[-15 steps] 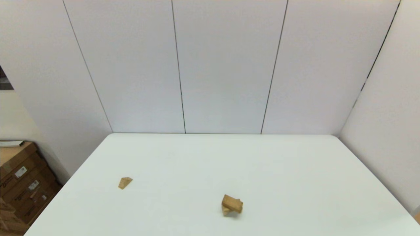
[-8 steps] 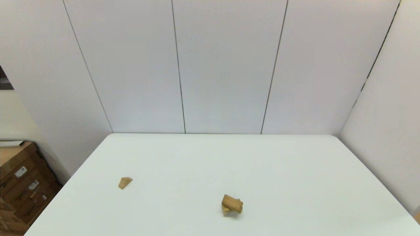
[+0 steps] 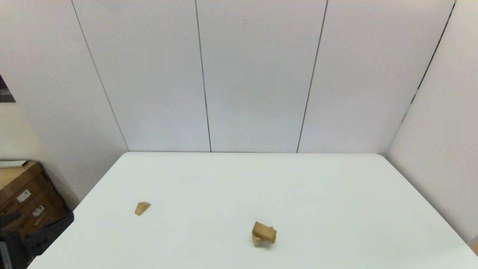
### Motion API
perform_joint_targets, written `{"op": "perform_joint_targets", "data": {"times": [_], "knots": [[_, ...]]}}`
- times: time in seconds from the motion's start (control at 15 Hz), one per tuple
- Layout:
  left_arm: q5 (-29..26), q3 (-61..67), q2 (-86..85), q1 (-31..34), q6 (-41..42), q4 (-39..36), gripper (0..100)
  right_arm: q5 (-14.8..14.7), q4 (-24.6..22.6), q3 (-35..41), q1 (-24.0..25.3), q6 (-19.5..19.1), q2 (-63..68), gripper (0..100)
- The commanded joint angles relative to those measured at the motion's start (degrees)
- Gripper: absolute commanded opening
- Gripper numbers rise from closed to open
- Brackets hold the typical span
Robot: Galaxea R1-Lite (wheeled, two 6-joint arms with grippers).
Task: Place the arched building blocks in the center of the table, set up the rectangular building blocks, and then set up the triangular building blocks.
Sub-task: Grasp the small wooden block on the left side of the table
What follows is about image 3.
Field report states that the rectangular wooden building block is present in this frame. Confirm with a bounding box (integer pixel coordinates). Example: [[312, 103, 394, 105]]
[[252, 221, 277, 244]]

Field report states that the arched wooden building block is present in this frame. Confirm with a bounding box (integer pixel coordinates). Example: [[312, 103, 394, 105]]
[[253, 235, 275, 247]]

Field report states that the dark wall window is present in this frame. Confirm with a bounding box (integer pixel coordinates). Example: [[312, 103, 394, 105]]
[[0, 75, 16, 103]]

